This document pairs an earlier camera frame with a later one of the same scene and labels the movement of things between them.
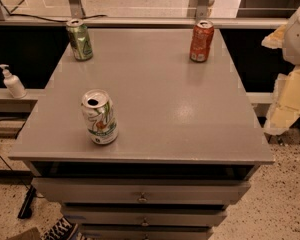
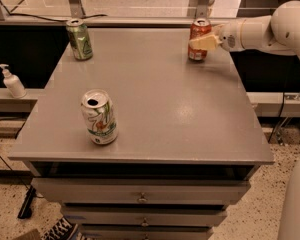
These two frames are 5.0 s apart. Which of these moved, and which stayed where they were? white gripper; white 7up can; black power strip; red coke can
Moved: white gripper
Stayed: white 7up can; red coke can; black power strip
